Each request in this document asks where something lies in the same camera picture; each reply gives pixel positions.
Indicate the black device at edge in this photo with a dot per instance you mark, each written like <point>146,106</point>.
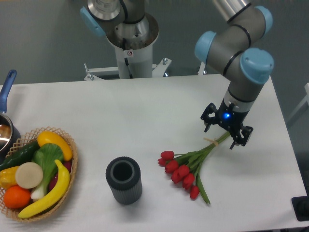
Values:
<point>301,207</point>

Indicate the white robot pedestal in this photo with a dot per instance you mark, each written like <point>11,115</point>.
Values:
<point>133,45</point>

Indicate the white frame at right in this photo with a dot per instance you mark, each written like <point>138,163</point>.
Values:
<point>299,109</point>

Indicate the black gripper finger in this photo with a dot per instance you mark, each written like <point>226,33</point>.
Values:
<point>240,135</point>
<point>210,116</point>

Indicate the beige round slice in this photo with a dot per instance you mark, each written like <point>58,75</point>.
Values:
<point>29,175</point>

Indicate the woven wicker basket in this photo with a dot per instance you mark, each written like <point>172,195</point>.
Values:
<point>26,139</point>

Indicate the green bok choy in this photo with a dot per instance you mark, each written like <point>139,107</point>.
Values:
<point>45,157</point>

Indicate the red vegetable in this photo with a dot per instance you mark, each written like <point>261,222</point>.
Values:
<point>68,165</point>

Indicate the green cucumber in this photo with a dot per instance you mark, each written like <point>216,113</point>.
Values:
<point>22,155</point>

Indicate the blue handled saucepan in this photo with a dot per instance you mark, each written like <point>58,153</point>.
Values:
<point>8,132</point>

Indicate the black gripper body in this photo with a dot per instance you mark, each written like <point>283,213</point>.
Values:
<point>232,113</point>

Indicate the yellow bell pepper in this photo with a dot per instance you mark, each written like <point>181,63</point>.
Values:
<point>7,177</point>

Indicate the red tulip bouquet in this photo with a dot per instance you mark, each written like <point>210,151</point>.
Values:
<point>186,168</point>

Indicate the orange fruit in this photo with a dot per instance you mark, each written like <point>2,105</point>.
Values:
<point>16,197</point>

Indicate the dark grey ribbed vase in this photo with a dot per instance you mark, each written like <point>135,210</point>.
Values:
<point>124,179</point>

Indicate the yellow banana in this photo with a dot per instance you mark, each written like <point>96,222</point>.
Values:
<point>50,198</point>

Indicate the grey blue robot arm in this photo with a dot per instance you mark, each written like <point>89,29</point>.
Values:
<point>230,53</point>

